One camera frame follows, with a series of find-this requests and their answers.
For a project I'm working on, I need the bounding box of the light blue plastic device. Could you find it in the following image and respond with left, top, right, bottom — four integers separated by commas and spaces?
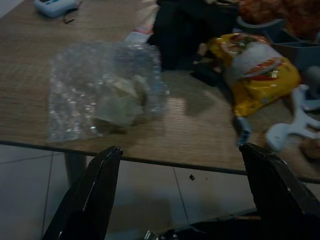
33, 0, 80, 18

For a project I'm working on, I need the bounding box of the clear bubble wrap bag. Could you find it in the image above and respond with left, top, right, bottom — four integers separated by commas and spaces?
47, 40, 171, 142

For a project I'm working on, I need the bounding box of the orange patterned cloth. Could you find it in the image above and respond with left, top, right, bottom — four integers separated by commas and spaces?
238, 0, 320, 40

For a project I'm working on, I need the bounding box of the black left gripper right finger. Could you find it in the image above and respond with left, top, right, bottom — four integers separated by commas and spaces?
238, 142, 320, 240

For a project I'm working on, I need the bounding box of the wooden table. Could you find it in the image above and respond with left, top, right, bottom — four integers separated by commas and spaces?
0, 0, 320, 211

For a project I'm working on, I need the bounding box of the crumpled beige paper wad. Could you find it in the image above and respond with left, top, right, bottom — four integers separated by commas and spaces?
92, 74, 150, 134

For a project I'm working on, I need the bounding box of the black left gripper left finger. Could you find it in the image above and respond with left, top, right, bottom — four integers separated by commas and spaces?
42, 146, 124, 240

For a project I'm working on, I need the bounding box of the yellow snack bag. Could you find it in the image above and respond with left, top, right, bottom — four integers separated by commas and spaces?
205, 32, 302, 118

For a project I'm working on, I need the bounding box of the grey plastic basket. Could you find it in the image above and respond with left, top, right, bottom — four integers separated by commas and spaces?
236, 16, 320, 73

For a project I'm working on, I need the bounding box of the pink white paper packet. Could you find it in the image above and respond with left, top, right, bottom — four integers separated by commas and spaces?
124, 4, 161, 46

